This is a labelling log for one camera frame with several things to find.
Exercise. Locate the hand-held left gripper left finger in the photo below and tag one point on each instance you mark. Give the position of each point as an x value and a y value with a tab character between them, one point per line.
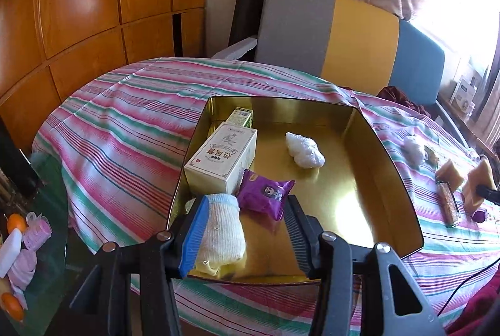
194	238

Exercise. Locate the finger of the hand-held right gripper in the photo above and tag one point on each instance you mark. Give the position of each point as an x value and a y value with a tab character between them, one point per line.
490	194

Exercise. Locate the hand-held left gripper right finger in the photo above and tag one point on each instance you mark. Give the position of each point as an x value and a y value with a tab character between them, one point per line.
299	242

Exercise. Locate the white knit sock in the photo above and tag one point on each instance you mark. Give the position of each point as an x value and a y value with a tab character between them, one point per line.
222	230

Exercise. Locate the purple snack packet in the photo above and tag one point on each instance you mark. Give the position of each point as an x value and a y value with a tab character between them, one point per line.
265	195

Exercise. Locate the gold tin box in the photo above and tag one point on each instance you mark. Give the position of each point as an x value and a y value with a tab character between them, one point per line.
343	187

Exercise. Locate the white medicine box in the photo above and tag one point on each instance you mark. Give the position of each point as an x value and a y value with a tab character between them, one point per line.
222	156

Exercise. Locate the white plastic bag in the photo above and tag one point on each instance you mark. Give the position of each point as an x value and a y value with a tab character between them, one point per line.
415	149
306	150

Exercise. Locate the small green box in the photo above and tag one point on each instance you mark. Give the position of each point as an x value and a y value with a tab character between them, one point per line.
240	117

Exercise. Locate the small purple object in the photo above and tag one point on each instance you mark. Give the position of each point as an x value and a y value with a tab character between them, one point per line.
480	215

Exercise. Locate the brown snack bar clear wrapper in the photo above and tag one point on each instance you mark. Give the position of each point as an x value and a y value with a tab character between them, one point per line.
449	205

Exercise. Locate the small olive wrapped candy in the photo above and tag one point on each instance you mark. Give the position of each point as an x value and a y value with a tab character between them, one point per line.
431	155

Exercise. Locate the wooden sideboard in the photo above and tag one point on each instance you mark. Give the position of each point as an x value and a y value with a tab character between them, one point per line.
474	125

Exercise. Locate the striped beige curtain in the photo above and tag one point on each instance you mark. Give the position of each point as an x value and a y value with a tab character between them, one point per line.
492	101

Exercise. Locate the white carton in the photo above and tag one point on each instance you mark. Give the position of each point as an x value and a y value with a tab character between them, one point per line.
463	94

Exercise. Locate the maroon cloth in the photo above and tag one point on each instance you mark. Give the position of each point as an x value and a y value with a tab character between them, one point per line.
480	312

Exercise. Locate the dark red jacket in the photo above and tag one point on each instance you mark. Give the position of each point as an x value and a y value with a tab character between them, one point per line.
402	98

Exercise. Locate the striped tablecloth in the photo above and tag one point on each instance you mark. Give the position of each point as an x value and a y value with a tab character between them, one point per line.
129	125

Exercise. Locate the orange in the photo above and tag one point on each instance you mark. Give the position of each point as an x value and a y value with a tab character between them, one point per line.
12	305
17	223

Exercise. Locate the white block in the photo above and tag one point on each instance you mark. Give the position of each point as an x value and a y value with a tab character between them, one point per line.
9	254

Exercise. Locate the grey yellow blue chair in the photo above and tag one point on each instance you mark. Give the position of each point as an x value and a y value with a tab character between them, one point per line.
297	27

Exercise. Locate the black rolled mat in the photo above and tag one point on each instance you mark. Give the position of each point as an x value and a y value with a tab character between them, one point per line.
250	4

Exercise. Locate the wooden wardrobe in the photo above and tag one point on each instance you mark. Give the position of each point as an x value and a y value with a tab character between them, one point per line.
86	8

